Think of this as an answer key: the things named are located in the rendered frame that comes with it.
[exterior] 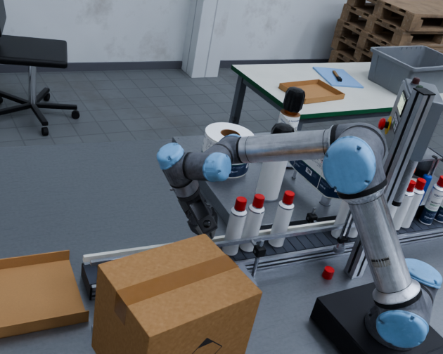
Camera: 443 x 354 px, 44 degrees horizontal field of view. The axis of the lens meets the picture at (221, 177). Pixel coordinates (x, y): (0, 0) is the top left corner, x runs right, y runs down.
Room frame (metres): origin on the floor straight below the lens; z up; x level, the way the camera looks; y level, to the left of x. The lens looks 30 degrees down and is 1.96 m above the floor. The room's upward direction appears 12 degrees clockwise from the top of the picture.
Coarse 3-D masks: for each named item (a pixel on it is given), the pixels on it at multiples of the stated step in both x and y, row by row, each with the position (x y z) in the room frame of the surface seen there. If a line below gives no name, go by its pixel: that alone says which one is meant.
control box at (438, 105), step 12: (408, 84) 1.59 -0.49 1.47; (420, 84) 1.61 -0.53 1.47; (432, 84) 1.63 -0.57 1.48; (408, 96) 1.50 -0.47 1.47; (396, 108) 1.59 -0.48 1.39; (432, 108) 1.47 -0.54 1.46; (432, 120) 1.47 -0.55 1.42; (396, 132) 1.48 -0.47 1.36; (420, 132) 1.47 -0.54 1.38; (432, 132) 1.47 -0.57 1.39; (420, 144) 1.47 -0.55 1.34; (420, 156) 1.47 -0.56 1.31
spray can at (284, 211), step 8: (288, 192) 1.48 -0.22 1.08; (288, 200) 1.47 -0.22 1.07; (280, 208) 1.47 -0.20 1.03; (288, 208) 1.46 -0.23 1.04; (280, 216) 1.46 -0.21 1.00; (288, 216) 1.46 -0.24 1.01; (280, 224) 1.46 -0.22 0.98; (288, 224) 1.47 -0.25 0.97; (272, 232) 1.47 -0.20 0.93; (272, 240) 1.46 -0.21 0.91; (280, 240) 1.46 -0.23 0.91
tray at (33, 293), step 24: (0, 264) 1.16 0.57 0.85; (24, 264) 1.19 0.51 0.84; (48, 264) 1.21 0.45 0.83; (0, 288) 1.08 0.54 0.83; (24, 288) 1.10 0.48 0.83; (48, 288) 1.12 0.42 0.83; (72, 288) 1.14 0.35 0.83; (0, 312) 1.00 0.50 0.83; (24, 312) 1.02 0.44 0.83; (48, 312) 1.03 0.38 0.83; (72, 312) 1.05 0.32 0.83; (0, 336) 0.92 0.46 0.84
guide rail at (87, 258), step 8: (304, 224) 1.58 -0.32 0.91; (312, 224) 1.59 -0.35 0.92; (320, 224) 1.61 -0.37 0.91; (328, 224) 1.63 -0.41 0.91; (264, 232) 1.49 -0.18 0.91; (216, 240) 1.40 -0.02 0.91; (136, 248) 1.27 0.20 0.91; (144, 248) 1.28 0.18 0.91; (152, 248) 1.29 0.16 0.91; (88, 256) 1.19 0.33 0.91; (96, 256) 1.20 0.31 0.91; (104, 256) 1.22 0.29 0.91; (112, 256) 1.23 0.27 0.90
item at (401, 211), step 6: (408, 186) 1.72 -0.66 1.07; (414, 186) 1.73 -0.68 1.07; (408, 192) 1.72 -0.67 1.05; (408, 198) 1.71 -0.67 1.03; (402, 204) 1.71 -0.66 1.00; (408, 204) 1.72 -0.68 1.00; (402, 210) 1.71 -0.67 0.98; (396, 216) 1.72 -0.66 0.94; (402, 216) 1.71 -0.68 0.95; (396, 222) 1.71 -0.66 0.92; (402, 222) 1.73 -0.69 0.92; (396, 228) 1.71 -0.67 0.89
